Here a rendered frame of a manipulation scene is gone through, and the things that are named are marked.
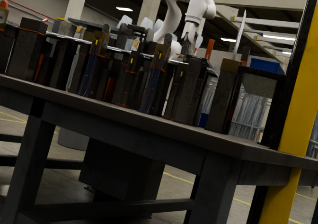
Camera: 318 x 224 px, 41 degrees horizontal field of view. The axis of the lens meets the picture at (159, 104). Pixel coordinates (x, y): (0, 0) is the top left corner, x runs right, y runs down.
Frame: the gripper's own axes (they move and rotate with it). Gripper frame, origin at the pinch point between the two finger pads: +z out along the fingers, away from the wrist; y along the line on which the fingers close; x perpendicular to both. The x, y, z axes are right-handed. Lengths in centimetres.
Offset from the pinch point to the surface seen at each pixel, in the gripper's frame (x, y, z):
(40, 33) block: -76, 18, 10
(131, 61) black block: -20.1, 21.0, 14.0
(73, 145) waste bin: -170, -266, 102
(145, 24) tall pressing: -191, -468, -107
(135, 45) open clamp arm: -32.4, -12.5, 0.6
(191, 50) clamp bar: 0.2, -14.9, -3.9
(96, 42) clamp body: -40.3, 22.4, 8.8
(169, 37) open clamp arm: -4.9, 17.9, -2.3
